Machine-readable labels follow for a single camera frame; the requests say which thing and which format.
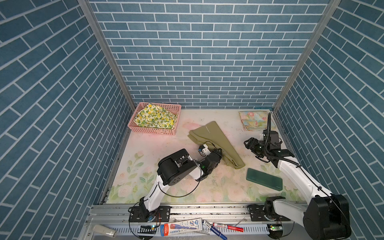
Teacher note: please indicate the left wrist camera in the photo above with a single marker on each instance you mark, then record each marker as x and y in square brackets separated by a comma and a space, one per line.
[204, 150]

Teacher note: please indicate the dark green rectangular block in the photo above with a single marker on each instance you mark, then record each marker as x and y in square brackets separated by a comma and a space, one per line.
[264, 179]

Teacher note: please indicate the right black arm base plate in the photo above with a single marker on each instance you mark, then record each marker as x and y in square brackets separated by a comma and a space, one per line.
[257, 214]

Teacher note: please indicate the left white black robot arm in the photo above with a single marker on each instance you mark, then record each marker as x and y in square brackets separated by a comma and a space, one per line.
[175, 167]

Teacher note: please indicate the white red blue box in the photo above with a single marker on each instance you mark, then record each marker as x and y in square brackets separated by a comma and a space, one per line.
[181, 227]

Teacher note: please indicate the blue marker pen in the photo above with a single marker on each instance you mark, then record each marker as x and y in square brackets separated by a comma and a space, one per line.
[214, 230]

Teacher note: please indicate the right corner aluminium post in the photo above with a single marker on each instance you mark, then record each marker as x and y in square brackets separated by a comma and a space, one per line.
[318, 30]

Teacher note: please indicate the beige plastic piece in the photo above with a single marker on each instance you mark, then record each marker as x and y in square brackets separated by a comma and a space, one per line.
[99, 229]

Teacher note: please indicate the left corner aluminium post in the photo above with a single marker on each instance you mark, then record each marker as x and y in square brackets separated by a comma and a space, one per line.
[95, 26]

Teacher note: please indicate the red white marker pen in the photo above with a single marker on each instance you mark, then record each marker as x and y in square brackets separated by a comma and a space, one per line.
[229, 227]

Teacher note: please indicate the corner aluminium post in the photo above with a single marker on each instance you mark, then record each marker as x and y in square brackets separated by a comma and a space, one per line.
[318, 30]
[95, 26]

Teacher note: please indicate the aluminium front rail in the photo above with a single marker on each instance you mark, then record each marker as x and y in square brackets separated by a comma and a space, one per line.
[116, 217]

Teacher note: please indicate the lemon print skirt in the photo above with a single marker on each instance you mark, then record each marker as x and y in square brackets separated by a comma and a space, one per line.
[154, 116]

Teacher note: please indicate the pink plastic basket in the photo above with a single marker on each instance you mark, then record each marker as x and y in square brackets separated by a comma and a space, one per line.
[175, 109]

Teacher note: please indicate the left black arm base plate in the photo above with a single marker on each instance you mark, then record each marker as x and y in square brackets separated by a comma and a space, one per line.
[141, 215]

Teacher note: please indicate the pastel floral skirt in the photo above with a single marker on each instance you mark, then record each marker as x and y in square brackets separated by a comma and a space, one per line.
[254, 120]

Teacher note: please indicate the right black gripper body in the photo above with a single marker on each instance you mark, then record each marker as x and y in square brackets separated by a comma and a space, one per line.
[259, 149]

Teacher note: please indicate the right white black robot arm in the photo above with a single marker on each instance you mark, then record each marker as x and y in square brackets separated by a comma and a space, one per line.
[325, 216]

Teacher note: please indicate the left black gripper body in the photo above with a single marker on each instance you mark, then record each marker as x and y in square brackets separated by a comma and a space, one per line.
[218, 156]

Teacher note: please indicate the olive green skirt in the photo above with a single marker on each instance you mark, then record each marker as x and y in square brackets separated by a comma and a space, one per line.
[212, 135]

